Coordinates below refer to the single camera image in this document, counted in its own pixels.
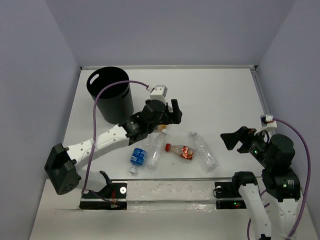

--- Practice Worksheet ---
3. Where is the black plastic bin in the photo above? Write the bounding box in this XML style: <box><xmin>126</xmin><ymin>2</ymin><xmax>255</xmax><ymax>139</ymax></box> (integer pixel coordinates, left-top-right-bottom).
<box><xmin>86</xmin><ymin>66</ymin><xmax>134</xmax><ymax>125</ymax></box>

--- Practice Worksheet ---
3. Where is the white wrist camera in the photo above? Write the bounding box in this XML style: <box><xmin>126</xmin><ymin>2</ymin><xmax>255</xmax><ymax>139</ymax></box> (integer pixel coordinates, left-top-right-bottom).
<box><xmin>254</xmin><ymin>114</ymin><xmax>278</xmax><ymax>136</ymax></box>
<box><xmin>149</xmin><ymin>85</ymin><xmax>168</xmax><ymax>105</ymax></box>

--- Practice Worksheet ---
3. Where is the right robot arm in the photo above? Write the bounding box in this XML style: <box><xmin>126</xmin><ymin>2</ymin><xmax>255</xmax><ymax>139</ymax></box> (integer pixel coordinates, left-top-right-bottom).
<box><xmin>220</xmin><ymin>126</ymin><xmax>301</xmax><ymax>240</ymax></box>

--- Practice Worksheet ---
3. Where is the large clear plastic bottle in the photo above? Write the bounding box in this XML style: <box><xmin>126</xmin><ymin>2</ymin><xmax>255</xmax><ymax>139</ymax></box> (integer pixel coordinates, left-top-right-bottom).
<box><xmin>189</xmin><ymin>131</ymin><xmax>218</xmax><ymax>172</ymax></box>

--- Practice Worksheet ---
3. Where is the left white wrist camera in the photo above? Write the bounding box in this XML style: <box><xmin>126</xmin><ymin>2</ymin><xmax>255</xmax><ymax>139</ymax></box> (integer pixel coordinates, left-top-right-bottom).
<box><xmin>149</xmin><ymin>85</ymin><xmax>168</xmax><ymax>105</ymax></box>

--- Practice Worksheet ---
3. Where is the orange juice bottle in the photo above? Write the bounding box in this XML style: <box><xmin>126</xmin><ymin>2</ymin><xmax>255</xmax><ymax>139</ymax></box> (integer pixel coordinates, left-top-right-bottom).
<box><xmin>155</xmin><ymin>124</ymin><xmax>167</xmax><ymax>132</ymax></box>

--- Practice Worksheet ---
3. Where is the blue label clear bottle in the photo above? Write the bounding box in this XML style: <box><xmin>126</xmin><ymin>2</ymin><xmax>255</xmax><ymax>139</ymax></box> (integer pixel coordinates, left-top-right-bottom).
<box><xmin>129</xmin><ymin>134</ymin><xmax>154</xmax><ymax>175</ymax></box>

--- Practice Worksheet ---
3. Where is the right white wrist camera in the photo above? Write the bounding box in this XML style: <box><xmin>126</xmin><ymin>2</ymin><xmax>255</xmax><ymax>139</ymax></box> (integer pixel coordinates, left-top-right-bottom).
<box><xmin>254</xmin><ymin>114</ymin><xmax>278</xmax><ymax>136</ymax></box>

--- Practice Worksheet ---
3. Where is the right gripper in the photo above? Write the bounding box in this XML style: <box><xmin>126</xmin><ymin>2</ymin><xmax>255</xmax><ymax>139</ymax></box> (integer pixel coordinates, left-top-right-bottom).
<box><xmin>219</xmin><ymin>124</ymin><xmax>274</xmax><ymax>167</ymax></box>

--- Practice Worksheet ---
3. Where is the red cap bottle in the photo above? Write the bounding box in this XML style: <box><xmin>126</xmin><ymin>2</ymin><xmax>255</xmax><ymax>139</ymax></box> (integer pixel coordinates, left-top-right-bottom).
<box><xmin>165</xmin><ymin>143</ymin><xmax>195</xmax><ymax>162</ymax></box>

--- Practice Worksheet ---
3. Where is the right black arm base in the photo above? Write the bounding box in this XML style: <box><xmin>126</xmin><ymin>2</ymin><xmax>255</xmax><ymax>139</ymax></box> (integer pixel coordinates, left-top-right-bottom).
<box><xmin>212</xmin><ymin>181</ymin><xmax>247</xmax><ymax>210</ymax></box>

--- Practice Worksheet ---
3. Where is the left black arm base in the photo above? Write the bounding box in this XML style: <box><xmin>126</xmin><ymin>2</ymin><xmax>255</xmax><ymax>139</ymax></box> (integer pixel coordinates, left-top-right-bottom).
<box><xmin>79</xmin><ymin>180</ymin><xmax>128</xmax><ymax>211</ymax></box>

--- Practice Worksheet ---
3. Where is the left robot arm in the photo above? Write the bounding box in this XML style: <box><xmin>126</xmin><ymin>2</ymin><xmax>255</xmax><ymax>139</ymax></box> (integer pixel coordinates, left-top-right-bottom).
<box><xmin>44</xmin><ymin>99</ymin><xmax>183</xmax><ymax>198</ymax></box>

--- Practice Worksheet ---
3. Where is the clear bottle white cap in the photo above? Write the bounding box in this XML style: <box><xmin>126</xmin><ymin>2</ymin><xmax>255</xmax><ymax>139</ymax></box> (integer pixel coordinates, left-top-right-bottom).
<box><xmin>147</xmin><ymin>129</ymin><xmax>168</xmax><ymax>170</ymax></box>

